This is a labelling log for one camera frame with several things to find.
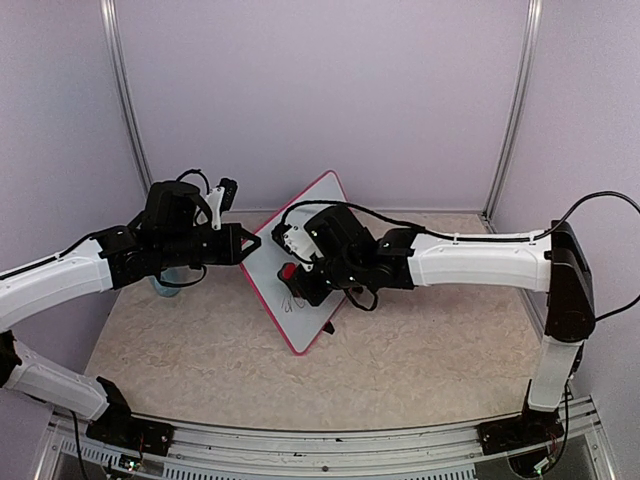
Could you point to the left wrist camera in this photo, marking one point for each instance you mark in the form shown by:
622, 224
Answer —
220, 200

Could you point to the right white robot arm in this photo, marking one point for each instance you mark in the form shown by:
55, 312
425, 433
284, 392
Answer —
336, 252

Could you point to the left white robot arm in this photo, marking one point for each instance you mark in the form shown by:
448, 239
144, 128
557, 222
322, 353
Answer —
174, 240

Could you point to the red black whiteboard eraser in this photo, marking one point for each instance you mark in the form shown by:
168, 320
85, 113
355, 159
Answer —
286, 272

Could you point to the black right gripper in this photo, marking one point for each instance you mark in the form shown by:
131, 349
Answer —
312, 293

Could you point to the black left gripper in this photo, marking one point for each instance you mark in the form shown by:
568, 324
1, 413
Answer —
232, 253

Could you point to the left aluminium frame post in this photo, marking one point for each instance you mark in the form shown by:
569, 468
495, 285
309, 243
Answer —
109, 15

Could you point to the wire whiteboard easel stand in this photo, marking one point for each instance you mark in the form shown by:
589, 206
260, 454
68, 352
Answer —
329, 328

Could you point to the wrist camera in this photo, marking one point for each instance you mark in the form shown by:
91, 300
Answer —
295, 241
220, 200

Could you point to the aluminium frame post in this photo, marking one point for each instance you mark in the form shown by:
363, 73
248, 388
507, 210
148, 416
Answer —
109, 15
517, 107

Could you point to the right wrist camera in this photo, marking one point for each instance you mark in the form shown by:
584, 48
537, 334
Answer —
295, 241

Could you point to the pink framed whiteboard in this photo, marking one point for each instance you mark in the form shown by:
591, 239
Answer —
298, 322

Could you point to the front aluminium rail base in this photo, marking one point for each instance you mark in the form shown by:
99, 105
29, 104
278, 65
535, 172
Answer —
205, 451

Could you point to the light blue ceramic mug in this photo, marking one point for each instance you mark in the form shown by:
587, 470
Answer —
166, 286

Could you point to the right aluminium frame post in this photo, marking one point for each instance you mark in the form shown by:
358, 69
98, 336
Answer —
517, 107

